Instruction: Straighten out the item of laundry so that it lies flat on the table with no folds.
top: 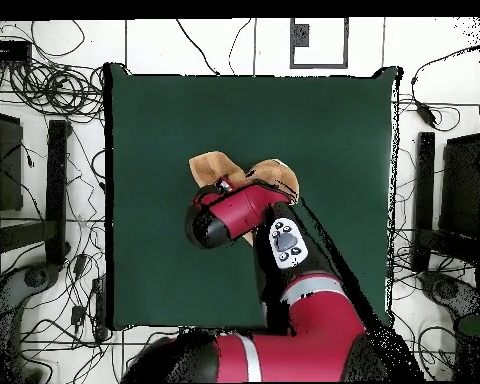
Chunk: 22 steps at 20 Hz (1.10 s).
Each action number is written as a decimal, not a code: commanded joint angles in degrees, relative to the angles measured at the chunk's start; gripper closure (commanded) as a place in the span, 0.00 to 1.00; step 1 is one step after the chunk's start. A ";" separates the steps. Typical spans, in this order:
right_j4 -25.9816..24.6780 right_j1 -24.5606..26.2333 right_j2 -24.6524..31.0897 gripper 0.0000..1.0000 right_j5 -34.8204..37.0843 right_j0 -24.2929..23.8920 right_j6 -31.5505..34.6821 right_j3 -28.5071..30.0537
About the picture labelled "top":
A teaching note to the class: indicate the grey office chair base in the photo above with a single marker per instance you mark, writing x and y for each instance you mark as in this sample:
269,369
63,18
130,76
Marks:
8,292
448,290

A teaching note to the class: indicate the small black adapter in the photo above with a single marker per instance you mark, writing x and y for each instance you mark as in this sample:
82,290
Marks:
78,314

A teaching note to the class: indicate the dark green table cloth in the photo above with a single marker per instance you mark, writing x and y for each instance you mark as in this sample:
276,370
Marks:
164,120

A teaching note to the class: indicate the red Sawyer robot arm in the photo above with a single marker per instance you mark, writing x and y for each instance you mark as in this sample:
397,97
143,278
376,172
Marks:
324,320

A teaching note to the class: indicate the black power strip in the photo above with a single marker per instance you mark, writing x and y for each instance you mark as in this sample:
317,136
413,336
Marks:
100,308

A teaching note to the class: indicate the black stand base bar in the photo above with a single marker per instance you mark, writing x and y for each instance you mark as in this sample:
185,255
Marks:
56,180
426,180

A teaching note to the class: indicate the grey rectangular frame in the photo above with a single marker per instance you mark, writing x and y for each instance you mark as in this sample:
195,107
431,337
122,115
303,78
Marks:
300,36

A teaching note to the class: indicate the flat black box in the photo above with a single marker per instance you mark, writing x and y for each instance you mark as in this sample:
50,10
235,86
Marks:
6,50

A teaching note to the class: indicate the black power adapter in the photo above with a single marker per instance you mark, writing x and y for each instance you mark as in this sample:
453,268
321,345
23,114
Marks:
426,114

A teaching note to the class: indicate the tan terry towel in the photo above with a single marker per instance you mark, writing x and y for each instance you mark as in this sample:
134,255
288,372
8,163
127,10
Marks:
272,172

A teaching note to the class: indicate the dark cabinet box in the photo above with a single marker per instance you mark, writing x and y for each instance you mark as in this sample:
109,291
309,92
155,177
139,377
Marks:
460,180
4,160

